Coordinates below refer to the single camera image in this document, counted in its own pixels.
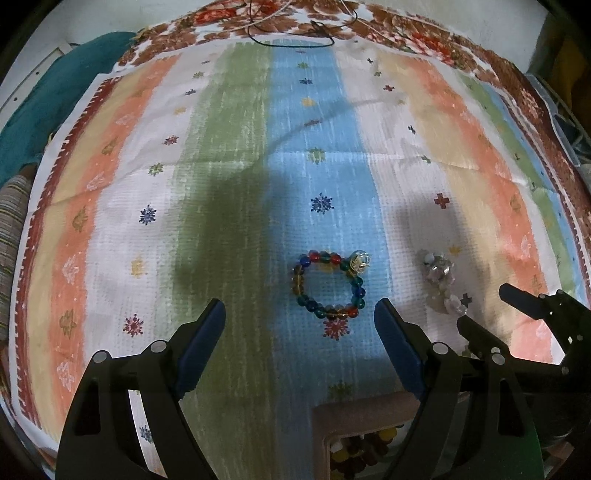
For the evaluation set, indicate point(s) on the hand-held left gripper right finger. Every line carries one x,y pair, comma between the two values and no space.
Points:
398,347

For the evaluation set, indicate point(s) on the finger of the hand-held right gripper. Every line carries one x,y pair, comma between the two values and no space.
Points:
524,299
480,337

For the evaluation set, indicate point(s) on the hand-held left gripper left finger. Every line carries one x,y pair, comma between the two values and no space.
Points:
203,350

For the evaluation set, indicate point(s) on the metal tin box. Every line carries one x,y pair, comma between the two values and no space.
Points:
332,410

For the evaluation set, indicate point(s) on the metal rack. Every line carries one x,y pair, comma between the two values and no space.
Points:
570,129

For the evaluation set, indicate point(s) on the striped pastel cloth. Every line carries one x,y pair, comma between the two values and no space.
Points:
231,161

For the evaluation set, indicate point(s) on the grey striped bolster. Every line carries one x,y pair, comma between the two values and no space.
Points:
11,258

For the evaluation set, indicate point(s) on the teal pillow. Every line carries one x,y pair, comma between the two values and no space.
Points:
41,115

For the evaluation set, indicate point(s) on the white framed board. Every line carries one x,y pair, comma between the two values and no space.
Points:
32,78

